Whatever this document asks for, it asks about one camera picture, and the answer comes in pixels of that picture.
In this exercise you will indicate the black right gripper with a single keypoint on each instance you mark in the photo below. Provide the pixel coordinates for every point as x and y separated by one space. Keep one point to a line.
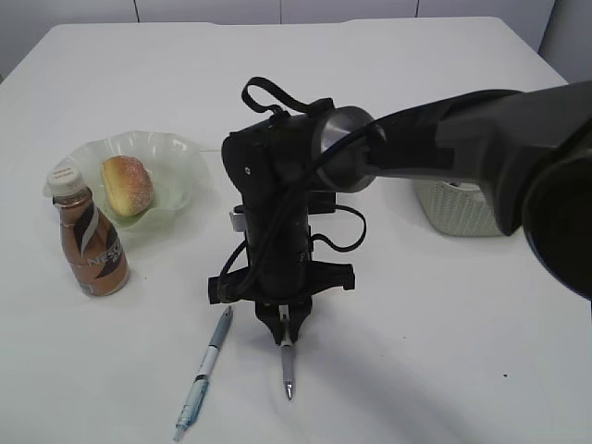
288 284

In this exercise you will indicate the grey white pen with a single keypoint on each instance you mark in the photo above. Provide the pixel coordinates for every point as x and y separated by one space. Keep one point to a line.
287 359

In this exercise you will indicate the light blue pen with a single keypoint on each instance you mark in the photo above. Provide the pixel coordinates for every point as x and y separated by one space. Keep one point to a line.
194 401

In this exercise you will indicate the brown coffee bottle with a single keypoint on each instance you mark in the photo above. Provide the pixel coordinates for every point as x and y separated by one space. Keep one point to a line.
89 240

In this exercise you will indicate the sugared bread roll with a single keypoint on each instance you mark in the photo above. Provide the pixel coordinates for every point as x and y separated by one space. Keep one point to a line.
128 186

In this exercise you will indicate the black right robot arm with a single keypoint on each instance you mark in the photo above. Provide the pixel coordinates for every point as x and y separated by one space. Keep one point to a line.
528 152

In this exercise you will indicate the black mesh pen holder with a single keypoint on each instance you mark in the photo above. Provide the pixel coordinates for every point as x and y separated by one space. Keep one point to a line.
321 202

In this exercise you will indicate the pale green glass plate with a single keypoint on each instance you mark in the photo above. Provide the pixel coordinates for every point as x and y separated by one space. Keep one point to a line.
174 164

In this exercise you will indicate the green woven plastic basket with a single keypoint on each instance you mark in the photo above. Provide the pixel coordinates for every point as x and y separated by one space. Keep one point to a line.
456 208

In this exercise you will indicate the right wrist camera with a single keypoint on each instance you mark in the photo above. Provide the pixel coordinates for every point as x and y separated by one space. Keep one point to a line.
238 219

